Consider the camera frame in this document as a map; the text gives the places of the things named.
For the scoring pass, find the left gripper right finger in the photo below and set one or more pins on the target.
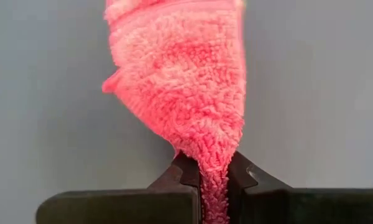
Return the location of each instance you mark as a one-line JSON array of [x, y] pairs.
[[298, 207]]

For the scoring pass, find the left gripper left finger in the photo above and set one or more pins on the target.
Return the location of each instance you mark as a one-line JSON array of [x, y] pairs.
[[127, 207]]

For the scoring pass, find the pink fluffy towel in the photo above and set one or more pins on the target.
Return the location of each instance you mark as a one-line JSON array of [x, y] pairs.
[[180, 93]]

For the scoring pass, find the grey-blue table mat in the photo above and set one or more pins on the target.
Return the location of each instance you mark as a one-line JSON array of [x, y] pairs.
[[34, 93]]

